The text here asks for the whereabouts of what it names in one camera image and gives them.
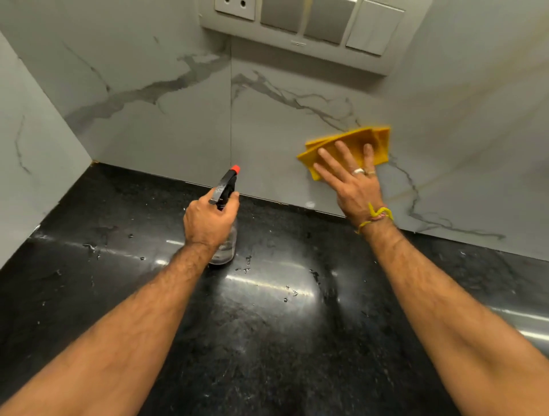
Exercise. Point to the person's right hand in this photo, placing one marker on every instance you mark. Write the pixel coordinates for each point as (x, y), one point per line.
(356, 193)

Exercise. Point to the person's left hand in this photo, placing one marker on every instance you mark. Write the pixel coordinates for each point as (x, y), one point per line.
(208, 227)

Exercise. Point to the clear spray bottle black trigger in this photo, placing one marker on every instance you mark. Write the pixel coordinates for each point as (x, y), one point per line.
(227, 184)

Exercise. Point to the yellow cleaning cloth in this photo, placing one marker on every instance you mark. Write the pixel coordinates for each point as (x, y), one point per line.
(377, 141)

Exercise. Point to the person's left forearm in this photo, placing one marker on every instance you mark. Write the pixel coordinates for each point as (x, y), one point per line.
(107, 343)

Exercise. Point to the person's right forearm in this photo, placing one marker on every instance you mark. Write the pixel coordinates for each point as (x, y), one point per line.
(463, 308)

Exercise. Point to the yellow thread wristband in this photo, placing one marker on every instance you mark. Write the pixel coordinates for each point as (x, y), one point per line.
(377, 214)

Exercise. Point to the black stone countertop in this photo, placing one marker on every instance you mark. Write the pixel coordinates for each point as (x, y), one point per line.
(279, 321)

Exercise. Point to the white wall switch panel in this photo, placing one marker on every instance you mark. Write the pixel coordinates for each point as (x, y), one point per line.
(326, 25)

